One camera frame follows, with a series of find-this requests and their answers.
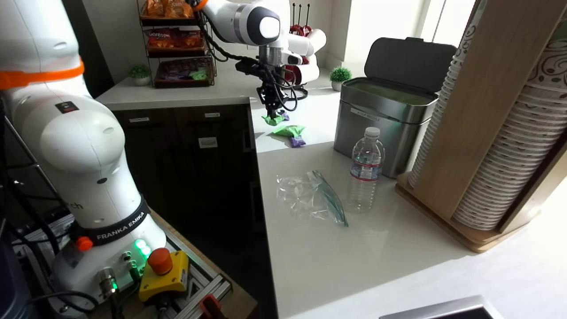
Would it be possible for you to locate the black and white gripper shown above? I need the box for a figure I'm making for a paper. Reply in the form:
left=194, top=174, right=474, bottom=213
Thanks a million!
left=235, top=57, right=295, bottom=105

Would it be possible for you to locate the green sachet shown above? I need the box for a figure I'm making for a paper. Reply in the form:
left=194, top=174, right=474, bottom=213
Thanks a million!
left=262, top=114, right=288, bottom=127
left=269, top=125, right=304, bottom=139

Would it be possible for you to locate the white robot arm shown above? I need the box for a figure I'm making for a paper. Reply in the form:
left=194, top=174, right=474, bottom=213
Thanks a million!
left=0, top=0, right=308, bottom=252

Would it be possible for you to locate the small green plant right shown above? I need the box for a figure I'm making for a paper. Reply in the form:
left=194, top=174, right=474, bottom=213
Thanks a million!
left=329, top=68, right=352, bottom=93

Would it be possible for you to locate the small green plant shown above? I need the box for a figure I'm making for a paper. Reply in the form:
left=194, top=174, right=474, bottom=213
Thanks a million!
left=329, top=68, right=352, bottom=93
left=127, top=64, right=152, bottom=86

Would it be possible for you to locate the clear zip plastic bag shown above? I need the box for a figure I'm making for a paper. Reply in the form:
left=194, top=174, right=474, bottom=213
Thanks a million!
left=276, top=171, right=348, bottom=228

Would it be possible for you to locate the dark wooden cabinet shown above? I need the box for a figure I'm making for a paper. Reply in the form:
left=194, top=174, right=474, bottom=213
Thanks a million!
left=116, top=105, right=276, bottom=319

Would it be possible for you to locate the clear plastic water bottle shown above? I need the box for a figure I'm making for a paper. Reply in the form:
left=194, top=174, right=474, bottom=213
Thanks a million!
left=348, top=127, right=384, bottom=213

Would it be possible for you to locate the snack display rack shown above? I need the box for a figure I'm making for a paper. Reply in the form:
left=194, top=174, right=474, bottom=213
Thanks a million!
left=138, top=0, right=214, bottom=89

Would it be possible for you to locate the steel trash bin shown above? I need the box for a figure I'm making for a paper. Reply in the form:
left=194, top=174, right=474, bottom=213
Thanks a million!
left=333, top=38, right=455, bottom=178

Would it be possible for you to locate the small green plant left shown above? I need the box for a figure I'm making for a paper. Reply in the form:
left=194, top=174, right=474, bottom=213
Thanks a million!
left=127, top=64, right=152, bottom=86

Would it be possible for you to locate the yellow emergency stop box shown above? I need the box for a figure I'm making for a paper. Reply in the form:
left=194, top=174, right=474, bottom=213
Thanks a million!
left=138, top=249, right=189, bottom=304

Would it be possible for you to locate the wooden cup dispenser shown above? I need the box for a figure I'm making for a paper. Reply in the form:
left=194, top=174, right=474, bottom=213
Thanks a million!
left=396, top=0, right=567, bottom=252

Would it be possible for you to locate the stack of paper cups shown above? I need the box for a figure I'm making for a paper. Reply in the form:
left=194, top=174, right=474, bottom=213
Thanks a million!
left=449, top=41, right=567, bottom=235

